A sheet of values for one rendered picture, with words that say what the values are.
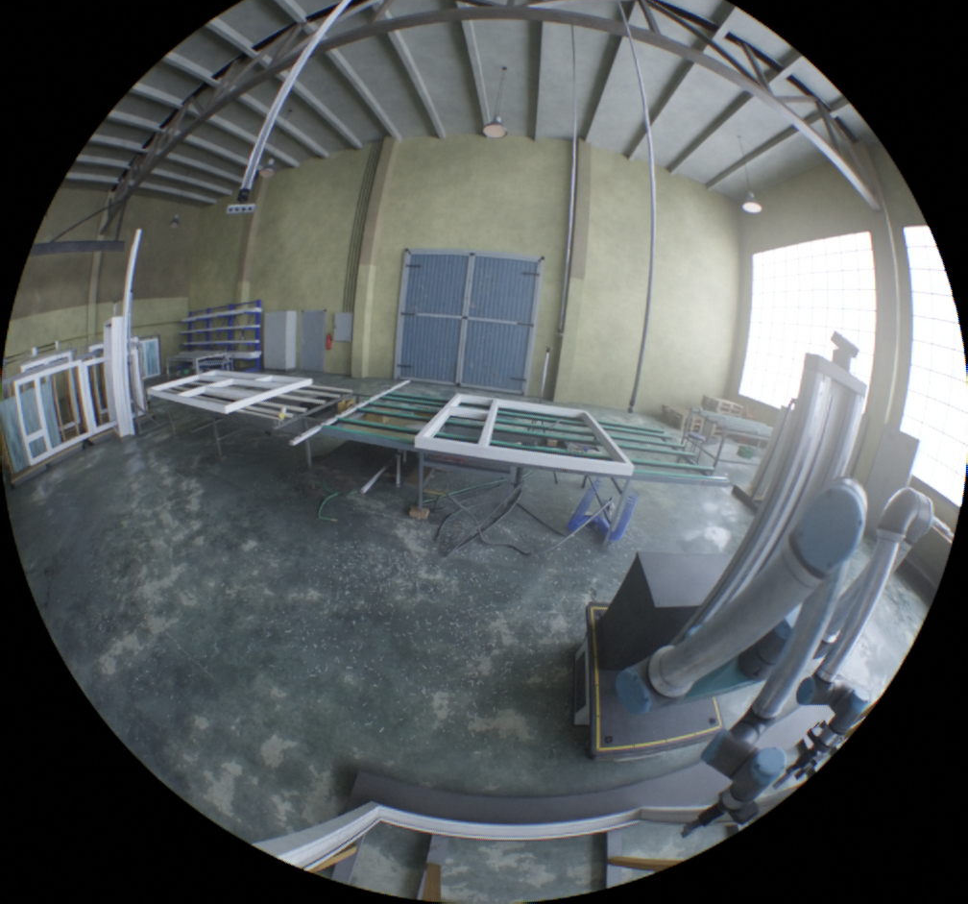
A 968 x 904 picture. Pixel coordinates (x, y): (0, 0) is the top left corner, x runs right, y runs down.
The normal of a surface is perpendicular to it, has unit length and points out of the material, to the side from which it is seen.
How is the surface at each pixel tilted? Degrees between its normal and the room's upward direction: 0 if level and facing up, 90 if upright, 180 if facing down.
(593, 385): 90
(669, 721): 0
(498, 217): 90
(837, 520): 82
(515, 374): 90
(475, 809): 0
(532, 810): 0
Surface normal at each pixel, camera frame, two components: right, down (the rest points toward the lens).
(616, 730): 0.11, -0.95
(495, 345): -0.11, 0.28
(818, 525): -0.94, -0.15
